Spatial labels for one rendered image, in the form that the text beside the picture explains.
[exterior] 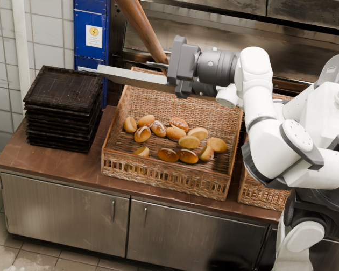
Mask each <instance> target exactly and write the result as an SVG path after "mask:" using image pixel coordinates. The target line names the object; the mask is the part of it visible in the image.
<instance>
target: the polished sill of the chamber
mask: <svg viewBox="0 0 339 271"><path fill-rule="evenodd" d="M138 1H139V3H140V5H141V7H142V9H147V10H152V11H158V12H164V13H170V14H174V15H180V16H185V17H191V18H197V19H203V20H208V21H212V22H218V23H224V24H230V25H236V26H242V27H248V28H253V29H257V30H263V31H269V32H275V33H281V34H286V35H292V36H296V37H302V38H308V39H314V40H319V41H325V42H331V43H335V44H339V29H335V28H329V27H323V26H317V25H312V24H305V23H300V22H294V21H290V20H284V19H278V18H272V17H266V16H260V15H254V14H250V13H245V12H239V11H232V10H227V9H221V8H215V7H211V6H205V5H200V4H193V3H187V2H182V1H176V0H138Z"/></svg>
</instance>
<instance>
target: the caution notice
mask: <svg viewBox="0 0 339 271"><path fill-rule="evenodd" d="M86 45H88V46H94V47H99V48H102V27H96V26H90V25H86Z"/></svg>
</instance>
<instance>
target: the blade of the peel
mask: <svg viewBox="0 0 339 271"><path fill-rule="evenodd" d="M97 72H98V73H99V74H101V75H103V76H104V77H106V78H108V79H109V80H111V81H113V82H114V83H118V84H124V85H129V86H133V87H139V88H144V89H150V90H155V91H161V92H166V93H170V94H175V87H169V86H166V85H165V84H166V83H167V78H166V77H164V76H159V75H153V74H148V73H142V72H137V71H133V70H127V69H122V68H116V67H110V66H104V65H98V68H97ZM189 97H192V98H198V99H203V100H208V101H213V102H217V101H216V98H215V97H206V96H199V95H190V96H189Z"/></svg>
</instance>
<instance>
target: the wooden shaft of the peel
mask: <svg viewBox="0 0 339 271"><path fill-rule="evenodd" d="M114 1H115V2H116V4H117V5H118V7H119V8H120V10H121V11H122V13H123V15H124V16H125V17H126V19H127V20H128V22H129V23H130V25H131V26H132V28H133V29H134V31H135V32H136V33H137V35H138V36H139V38H140V39H141V41H142V42H143V44H144V45H145V47H146V48H147V50H148V51H149V52H150V54H151V55H152V57H153V58H154V60H155V62H156V63H161V64H166V65H169V60H168V58H167V56H166V54H165V53H164V51H163V49H162V47H161V45H160V43H159V41H158V39H157V37H156V35H155V33H154V31H153V29H152V27H151V25H150V23H149V21H148V19H147V17H146V15H145V13H144V11H143V9H142V7H141V5H140V3H139V1H138V0H114ZM161 70H162V72H163V73H164V75H165V76H166V78H167V72H166V71H165V69H161Z"/></svg>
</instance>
